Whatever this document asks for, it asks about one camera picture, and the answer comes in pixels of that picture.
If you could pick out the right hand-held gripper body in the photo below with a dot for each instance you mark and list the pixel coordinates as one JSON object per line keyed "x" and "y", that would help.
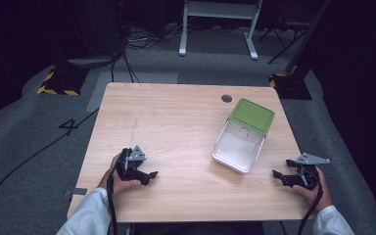
{"x": 305, "y": 174}

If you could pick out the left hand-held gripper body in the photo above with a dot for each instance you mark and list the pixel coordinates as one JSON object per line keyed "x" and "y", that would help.
{"x": 128, "y": 168}

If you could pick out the white plastic box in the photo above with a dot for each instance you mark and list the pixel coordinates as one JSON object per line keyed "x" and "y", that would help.
{"x": 238, "y": 150}

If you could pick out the green box lid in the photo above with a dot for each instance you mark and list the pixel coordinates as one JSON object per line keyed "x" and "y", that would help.
{"x": 252, "y": 116}

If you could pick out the person's left hand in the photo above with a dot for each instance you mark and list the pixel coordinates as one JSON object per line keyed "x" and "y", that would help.
{"x": 120, "y": 186}

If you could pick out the person's right hand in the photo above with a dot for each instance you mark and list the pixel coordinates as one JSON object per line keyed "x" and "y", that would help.
{"x": 318, "y": 197}

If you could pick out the grey tape piece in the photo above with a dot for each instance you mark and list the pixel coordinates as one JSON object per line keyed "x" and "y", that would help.
{"x": 77, "y": 192}

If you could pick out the person's dark trousers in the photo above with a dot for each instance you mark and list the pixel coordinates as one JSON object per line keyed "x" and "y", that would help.
{"x": 199, "y": 228}

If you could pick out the black tape floor mark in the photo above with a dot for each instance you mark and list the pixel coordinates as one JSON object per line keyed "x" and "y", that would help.
{"x": 68, "y": 126}

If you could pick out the black stand base striped tape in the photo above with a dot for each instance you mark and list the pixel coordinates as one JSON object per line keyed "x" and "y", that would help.
{"x": 292, "y": 86}
{"x": 63, "y": 83}

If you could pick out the grey round stand foot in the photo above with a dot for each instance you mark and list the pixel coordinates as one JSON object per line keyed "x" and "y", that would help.
{"x": 89, "y": 61}

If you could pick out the black folding tripod legs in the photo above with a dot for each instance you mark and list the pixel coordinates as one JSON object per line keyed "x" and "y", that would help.
{"x": 285, "y": 39}

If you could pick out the grey metal stand pole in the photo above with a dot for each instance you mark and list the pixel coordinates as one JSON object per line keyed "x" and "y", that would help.
{"x": 308, "y": 36}

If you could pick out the white metal desk frame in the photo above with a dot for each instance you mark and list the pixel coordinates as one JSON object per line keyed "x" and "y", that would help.
{"x": 220, "y": 11}

